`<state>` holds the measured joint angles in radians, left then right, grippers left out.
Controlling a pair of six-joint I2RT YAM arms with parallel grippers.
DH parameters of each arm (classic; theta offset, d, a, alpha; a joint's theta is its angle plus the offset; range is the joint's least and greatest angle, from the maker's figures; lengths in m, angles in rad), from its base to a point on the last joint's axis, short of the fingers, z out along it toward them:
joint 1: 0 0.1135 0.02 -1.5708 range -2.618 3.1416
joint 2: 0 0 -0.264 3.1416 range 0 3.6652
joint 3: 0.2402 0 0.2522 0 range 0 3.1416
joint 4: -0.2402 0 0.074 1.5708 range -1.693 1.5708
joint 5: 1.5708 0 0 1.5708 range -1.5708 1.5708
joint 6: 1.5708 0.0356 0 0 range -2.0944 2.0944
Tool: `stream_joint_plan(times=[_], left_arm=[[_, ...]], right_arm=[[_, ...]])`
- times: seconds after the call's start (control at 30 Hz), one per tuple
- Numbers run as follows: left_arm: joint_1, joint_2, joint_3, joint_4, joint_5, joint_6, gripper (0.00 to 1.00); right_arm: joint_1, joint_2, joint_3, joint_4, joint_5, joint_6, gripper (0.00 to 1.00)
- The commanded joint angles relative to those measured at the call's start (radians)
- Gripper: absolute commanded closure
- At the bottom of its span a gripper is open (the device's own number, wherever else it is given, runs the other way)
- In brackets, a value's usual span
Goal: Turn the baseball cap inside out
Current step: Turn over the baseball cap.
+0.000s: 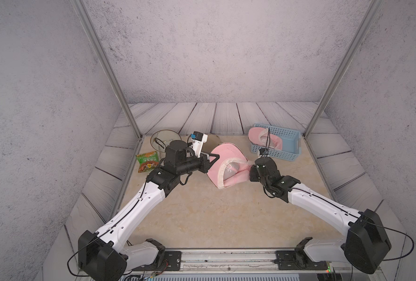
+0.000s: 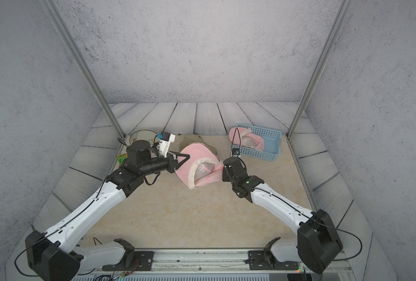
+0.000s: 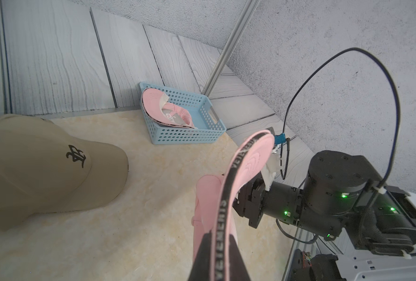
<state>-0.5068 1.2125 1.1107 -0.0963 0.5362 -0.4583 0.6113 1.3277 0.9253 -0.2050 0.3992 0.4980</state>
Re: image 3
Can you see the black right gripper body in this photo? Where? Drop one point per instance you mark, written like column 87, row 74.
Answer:
column 341, row 193

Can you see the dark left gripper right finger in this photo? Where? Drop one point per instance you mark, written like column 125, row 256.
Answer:
column 238, row 271

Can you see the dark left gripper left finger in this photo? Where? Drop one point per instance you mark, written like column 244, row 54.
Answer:
column 201, row 266

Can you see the pink baseball cap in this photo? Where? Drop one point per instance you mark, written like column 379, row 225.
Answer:
column 157, row 107
column 215, row 196

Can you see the beige baseball cap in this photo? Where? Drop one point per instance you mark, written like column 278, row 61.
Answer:
column 43, row 169

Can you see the light blue perforated basket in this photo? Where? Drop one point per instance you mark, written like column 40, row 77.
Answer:
column 208, row 125

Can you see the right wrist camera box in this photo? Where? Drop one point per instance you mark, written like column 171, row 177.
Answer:
column 274, row 164

